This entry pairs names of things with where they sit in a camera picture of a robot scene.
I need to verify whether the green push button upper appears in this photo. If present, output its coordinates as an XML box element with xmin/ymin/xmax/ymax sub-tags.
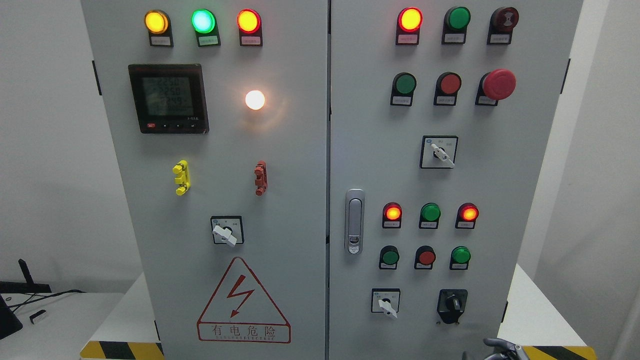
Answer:
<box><xmin>390</xmin><ymin>71</ymin><xmax>418</xmax><ymax>107</ymax></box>

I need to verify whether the white selector switch lower right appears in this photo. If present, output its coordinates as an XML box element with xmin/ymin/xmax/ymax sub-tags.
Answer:
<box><xmin>370</xmin><ymin>288</ymin><xmax>402</xmax><ymax>320</ymax></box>

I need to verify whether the dark red buzzer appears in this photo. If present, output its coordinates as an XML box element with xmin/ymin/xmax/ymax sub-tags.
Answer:
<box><xmin>486</xmin><ymin>6</ymin><xmax>520</xmax><ymax>45</ymax></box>

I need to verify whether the red terminal connector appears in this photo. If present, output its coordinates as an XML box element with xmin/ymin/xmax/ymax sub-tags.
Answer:
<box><xmin>254</xmin><ymin>161</ymin><xmax>268</xmax><ymax>197</ymax></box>

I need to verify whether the white platform with hazard stripes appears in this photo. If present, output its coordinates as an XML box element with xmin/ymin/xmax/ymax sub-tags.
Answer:
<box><xmin>80</xmin><ymin>266</ymin><xmax>597</xmax><ymax>360</ymax></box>

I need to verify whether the small white usb adapter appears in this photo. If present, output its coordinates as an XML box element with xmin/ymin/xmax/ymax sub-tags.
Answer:
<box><xmin>29</xmin><ymin>309</ymin><xmax>48</xmax><ymax>325</ymax></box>

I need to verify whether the black rotary knob switch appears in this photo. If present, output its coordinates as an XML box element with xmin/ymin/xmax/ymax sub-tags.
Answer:
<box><xmin>436</xmin><ymin>289</ymin><xmax>468</xmax><ymax>324</ymax></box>

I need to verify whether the red emergency stop button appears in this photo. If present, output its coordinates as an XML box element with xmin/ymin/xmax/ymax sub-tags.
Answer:
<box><xmin>475</xmin><ymin>68</ymin><xmax>517</xmax><ymax>107</ymax></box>

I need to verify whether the yellow terminal connector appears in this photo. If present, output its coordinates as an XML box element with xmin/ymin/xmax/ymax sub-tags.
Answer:
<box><xmin>173</xmin><ymin>159</ymin><xmax>191</xmax><ymax>196</ymax></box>

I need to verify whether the black digital power meter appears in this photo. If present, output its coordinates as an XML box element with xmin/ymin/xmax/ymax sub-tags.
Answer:
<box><xmin>128</xmin><ymin>63</ymin><xmax>210</xmax><ymax>134</ymax></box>

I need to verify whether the grey cabinet door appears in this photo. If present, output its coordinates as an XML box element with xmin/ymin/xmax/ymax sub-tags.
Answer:
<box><xmin>327</xmin><ymin>0</ymin><xmax>583</xmax><ymax>360</ymax></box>
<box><xmin>81</xmin><ymin>0</ymin><xmax>329</xmax><ymax>360</ymax></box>

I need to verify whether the white glowing lamp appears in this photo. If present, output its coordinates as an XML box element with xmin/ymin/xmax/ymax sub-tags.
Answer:
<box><xmin>244</xmin><ymin>89</ymin><xmax>266</xmax><ymax>111</ymax></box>

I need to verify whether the red push button upper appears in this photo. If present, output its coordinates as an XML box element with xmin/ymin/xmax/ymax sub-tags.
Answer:
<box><xmin>433</xmin><ymin>71</ymin><xmax>462</xmax><ymax>106</ymax></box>

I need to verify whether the white selector switch upper right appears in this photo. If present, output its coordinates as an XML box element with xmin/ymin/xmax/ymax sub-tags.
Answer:
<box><xmin>419</xmin><ymin>135</ymin><xmax>458</xmax><ymax>169</ymax></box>

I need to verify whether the grey left cabinet door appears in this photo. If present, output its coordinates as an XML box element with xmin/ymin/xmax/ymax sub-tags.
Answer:
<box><xmin>81</xmin><ymin>0</ymin><xmax>329</xmax><ymax>360</ymax></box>

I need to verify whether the white selector switch left door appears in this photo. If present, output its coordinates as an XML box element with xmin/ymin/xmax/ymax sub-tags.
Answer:
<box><xmin>210</xmin><ymin>215</ymin><xmax>245</xmax><ymax>248</ymax></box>

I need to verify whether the yellow indicator light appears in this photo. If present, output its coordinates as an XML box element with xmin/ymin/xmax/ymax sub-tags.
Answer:
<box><xmin>144</xmin><ymin>9</ymin><xmax>174</xmax><ymax>48</ymax></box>

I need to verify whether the red push button lower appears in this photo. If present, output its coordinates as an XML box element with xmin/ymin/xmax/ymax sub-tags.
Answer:
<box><xmin>414</xmin><ymin>245</ymin><xmax>437</xmax><ymax>270</ymax></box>

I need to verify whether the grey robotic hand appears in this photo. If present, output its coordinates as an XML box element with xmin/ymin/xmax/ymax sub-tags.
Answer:
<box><xmin>483</xmin><ymin>338</ymin><xmax>530</xmax><ymax>360</ymax></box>

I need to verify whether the black cable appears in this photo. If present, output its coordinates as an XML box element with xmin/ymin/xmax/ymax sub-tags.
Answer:
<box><xmin>5</xmin><ymin>289</ymin><xmax>87</xmax><ymax>314</ymax></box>

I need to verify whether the green lit indicator light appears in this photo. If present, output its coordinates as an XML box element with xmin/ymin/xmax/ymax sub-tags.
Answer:
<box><xmin>190</xmin><ymin>8</ymin><xmax>221</xmax><ymax>47</ymax></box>

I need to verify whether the red indicator middle right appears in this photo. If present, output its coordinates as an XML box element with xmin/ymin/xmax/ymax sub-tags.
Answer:
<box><xmin>455</xmin><ymin>202</ymin><xmax>479</xmax><ymax>230</ymax></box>

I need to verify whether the green push button lower left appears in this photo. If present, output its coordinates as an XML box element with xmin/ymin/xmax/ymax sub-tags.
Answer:
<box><xmin>378</xmin><ymin>244</ymin><xmax>400</xmax><ymax>271</ymax></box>

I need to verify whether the red lit indicator middle left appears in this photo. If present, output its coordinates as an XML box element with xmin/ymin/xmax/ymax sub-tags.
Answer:
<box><xmin>382</xmin><ymin>202</ymin><xmax>403</xmax><ymax>229</ymax></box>

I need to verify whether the red lit indicator top right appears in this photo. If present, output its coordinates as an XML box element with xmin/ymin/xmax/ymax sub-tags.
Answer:
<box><xmin>395</xmin><ymin>7</ymin><xmax>423</xmax><ymax>46</ymax></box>

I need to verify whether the red lit indicator light left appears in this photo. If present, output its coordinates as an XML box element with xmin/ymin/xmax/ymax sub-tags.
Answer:
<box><xmin>237</xmin><ymin>8</ymin><xmax>263</xmax><ymax>47</ymax></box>

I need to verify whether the red electric hazard sign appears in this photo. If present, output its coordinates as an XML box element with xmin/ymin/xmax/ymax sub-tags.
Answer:
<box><xmin>197</xmin><ymin>256</ymin><xmax>291</xmax><ymax>344</ymax></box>

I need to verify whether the silver door handle lock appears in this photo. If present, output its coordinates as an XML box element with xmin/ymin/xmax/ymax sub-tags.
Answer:
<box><xmin>344</xmin><ymin>188</ymin><xmax>365</xmax><ymax>255</ymax></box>

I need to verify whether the white selector switch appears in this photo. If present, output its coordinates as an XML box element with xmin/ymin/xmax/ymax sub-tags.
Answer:
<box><xmin>370</xmin><ymin>288</ymin><xmax>402</xmax><ymax>320</ymax></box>
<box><xmin>419</xmin><ymin>135</ymin><xmax>458</xmax><ymax>169</ymax></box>

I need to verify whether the red push button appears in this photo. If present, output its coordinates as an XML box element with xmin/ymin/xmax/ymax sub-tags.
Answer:
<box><xmin>414</xmin><ymin>245</ymin><xmax>437</xmax><ymax>270</ymax></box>
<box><xmin>433</xmin><ymin>71</ymin><xmax>462</xmax><ymax>106</ymax></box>

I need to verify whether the green indicator top right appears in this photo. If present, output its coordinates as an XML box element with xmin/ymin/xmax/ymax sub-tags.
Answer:
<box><xmin>441</xmin><ymin>6</ymin><xmax>471</xmax><ymax>44</ymax></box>

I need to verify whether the black device with antenna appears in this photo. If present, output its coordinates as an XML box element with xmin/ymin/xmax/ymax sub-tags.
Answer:
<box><xmin>0</xmin><ymin>258</ymin><xmax>53</xmax><ymax>341</ymax></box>

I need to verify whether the grey right cabinet door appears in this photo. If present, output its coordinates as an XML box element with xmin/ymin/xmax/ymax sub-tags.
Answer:
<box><xmin>327</xmin><ymin>0</ymin><xmax>583</xmax><ymax>360</ymax></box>

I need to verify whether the green indicator middle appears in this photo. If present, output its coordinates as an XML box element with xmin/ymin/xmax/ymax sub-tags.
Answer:
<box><xmin>418</xmin><ymin>202</ymin><xmax>442</xmax><ymax>229</ymax></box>

